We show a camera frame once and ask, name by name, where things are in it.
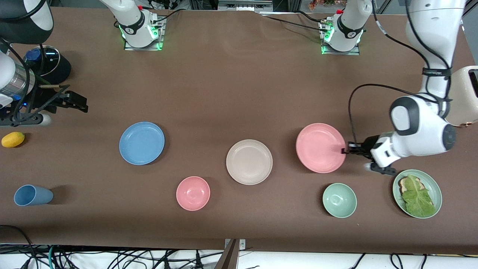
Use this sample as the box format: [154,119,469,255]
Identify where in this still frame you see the black pot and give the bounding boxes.
[22,45,71,84]

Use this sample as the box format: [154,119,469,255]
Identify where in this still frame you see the yellow lemon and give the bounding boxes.
[1,132,25,148]

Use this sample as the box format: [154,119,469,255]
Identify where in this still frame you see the blue shallow plate bowl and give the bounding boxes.
[119,121,165,166]

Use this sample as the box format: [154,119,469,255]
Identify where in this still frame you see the beige shallow plate bowl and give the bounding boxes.
[226,139,273,185]

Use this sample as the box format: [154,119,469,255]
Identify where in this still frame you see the glass lid with blue knob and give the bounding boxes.
[23,46,60,77]

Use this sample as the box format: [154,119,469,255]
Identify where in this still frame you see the grey power strip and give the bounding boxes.
[218,0,273,12]

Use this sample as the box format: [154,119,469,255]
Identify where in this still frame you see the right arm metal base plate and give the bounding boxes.
[124,16,165,51]

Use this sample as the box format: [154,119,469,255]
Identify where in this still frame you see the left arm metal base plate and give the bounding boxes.
[320,19,361,56]

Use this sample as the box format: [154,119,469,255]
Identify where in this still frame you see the small deep green bowl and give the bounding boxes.
[322,183,357,218]

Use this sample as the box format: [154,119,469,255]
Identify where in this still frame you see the toasted bread slice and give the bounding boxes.
[398,177,422,195]

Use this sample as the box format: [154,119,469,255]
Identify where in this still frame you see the large pink shallow plate bowl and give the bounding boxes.
[296,123,347,174]

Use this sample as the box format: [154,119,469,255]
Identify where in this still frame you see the long black cable on table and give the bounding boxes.
[261,14,330,33]

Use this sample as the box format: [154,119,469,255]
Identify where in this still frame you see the green lettuce leaf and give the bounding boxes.
[401,174,437,218]

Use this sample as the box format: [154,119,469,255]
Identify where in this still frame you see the small deep pink bowl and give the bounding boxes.
[176,176,211,211]

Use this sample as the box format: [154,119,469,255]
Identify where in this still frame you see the dark metal bar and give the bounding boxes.
[214,239,239,269]

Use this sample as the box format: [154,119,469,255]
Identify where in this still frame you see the beige toaster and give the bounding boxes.
[446,65,478,128]

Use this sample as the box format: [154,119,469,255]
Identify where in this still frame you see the blue plastic cup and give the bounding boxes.
[14,185,54,207]

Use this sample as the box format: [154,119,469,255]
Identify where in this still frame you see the green shallow plate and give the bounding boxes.
[392,169,443,219]

